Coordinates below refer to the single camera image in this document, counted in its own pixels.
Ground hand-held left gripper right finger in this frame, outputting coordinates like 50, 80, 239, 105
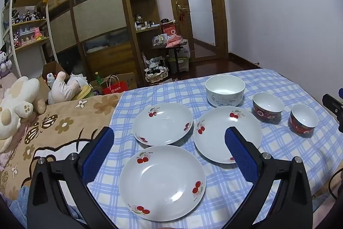
224, 126, 313, 229

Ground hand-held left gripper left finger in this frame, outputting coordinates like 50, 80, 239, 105
27, 126, 118, 229

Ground white cherry print plate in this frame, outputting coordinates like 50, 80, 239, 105
119, 145, 206, 221
193, 106, 263, 164
132, 103, 194, 146

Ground small red patterned bowl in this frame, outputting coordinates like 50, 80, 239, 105
288, 104, 319, 137
252, 92, 284, 125

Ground large white printed bowl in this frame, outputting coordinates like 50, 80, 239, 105
205, 75, 246, 108

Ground blue plaid bed cloth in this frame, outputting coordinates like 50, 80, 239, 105
87, 68, 343, 229

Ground brown floral blanket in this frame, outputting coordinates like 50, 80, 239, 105
0, 89, 126, 203

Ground red paper bag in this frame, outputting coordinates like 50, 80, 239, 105
102, 76, 129, 96

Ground cream plush doll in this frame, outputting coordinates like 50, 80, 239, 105
48, 71, 93, 105

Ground small blue white plush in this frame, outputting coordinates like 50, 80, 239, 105
47, 72, 56, 90

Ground white and tan plush cat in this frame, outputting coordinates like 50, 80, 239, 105
0, 76, 47, 154

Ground wicker basket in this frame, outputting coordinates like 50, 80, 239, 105
145, 57, 170, 83

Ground pink bedsheet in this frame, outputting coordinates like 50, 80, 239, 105
312, 198, 343, 224

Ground clear plastic storage box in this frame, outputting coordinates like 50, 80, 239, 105
167, 41, 191, 74

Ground small dark table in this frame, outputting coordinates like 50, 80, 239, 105
152, 41, 188, 74

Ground white display shelf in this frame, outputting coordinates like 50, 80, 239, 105
1, 0, 58, 79

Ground purple plush doll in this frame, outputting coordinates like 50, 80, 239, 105
0, 44, 13, 80

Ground pink papers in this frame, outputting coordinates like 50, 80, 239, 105
165, 35, 186, 49

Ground row of pink figurines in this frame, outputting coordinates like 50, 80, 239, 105
11, 26, 45, 45

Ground wooden wardrobe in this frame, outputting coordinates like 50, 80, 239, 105
35, 0, 140, 90

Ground red box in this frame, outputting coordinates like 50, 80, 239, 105
161, 22, 178, 37

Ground row of dark figurines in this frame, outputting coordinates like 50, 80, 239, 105
12, 7, 47, 23

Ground wooden door with glass panel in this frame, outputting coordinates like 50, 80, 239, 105
163, 0, 229, 63

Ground black cable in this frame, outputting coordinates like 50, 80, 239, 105
328, 167, 343, 201

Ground brass door handle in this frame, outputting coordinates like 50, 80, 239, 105
175, 2, 190, 15

